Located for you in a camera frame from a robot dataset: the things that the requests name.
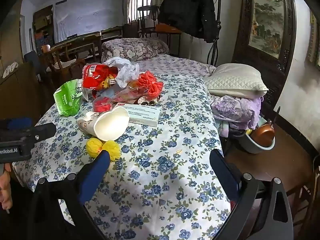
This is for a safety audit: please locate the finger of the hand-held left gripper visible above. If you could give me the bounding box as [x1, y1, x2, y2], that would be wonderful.
[0, 117, 33, 130]
[0, 123, 57, 145]

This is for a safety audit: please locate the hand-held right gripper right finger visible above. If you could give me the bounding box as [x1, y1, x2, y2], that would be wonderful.
[209, 149, 294, 240]

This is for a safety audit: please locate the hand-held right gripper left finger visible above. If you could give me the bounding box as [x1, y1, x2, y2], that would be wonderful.
[26, 150, 111, 240]

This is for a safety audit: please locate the small red packet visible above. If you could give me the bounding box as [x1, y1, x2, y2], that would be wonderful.
[92, 96, 114, 112]

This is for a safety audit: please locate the clear pink printed bag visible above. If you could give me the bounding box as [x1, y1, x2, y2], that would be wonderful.
[91, 87, 150, 105]

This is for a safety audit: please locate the person's left hand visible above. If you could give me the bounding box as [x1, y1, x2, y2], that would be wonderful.
[0, 164, 13, 214]

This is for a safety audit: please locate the yellow yarn pom-pom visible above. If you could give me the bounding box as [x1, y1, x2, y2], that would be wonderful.
[104, 140, 122, 161]
[86, 137, 103, 158]

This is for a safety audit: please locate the white paper cup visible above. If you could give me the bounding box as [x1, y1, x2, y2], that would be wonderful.
[77, 106, 130, 142]

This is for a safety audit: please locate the pale green cloth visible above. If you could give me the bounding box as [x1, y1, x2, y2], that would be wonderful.
[216, 120, 230, 138]

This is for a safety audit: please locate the green snack packet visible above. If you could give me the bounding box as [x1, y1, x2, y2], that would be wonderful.
[54, 79, 84, 117]

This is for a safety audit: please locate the black office chair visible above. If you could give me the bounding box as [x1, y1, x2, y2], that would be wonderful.
[24, 51, 50, 80]

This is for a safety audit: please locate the white medicine box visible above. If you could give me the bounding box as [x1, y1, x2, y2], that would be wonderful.
[115, 102, 162, 127]

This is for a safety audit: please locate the purple floral cloth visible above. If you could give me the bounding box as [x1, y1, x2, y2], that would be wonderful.
[210, 95, 263, 130]

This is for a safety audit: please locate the dark cookie packet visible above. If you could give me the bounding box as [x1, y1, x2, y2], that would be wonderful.
[137, 97, 160, 107]

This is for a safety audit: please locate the wooden armchair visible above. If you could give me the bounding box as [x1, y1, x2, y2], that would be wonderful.
[46, 42, 85, 78]

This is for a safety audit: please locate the dark wooden stool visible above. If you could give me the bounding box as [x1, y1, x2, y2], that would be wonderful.
[285, 155, 320, 230]

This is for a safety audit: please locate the red snack bag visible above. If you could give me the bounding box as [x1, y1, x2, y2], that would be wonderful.
[82, 64, 119, 90]

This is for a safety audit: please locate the white quilted pillow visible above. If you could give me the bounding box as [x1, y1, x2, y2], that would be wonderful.
[202, 63, 269, 99]

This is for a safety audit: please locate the red yarn bundle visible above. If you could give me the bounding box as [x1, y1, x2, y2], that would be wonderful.
[137, 70, 164, 97]

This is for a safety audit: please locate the white plastic bag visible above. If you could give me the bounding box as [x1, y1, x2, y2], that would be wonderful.
[102, 56, 140, 88]

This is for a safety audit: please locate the shelf with boxes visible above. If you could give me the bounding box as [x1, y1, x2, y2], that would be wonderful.
[32, 5, 54, 53]

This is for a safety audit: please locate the floral bed pillow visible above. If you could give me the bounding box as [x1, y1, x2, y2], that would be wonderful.
[101, 38, 170, 63]

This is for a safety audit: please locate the white dust sheet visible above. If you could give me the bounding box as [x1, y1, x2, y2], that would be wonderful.
[54, 0, 124, 43]

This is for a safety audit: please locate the white hanging cloth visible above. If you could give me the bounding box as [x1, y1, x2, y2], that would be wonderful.
[180, 31, 210, 63]

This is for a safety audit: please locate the orange table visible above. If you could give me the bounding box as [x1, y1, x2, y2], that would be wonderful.
[155, 24, 182, 55]

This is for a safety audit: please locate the framed landscape painting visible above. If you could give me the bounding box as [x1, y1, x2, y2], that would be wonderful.
[232, 0, 297, 75]

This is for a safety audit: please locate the dark wooden chair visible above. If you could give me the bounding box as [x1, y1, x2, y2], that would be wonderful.
[137, 5, 159, 39]

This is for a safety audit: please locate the black metal coat rack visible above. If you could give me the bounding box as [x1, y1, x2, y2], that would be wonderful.
[207, 0, 223, 65]

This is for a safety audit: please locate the black jacket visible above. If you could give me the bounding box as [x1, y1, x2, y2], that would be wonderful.
[159, 0, 217, 43]

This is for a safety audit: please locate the framed wall picture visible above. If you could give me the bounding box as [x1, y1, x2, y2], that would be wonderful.
[309, 12, 320, 68]

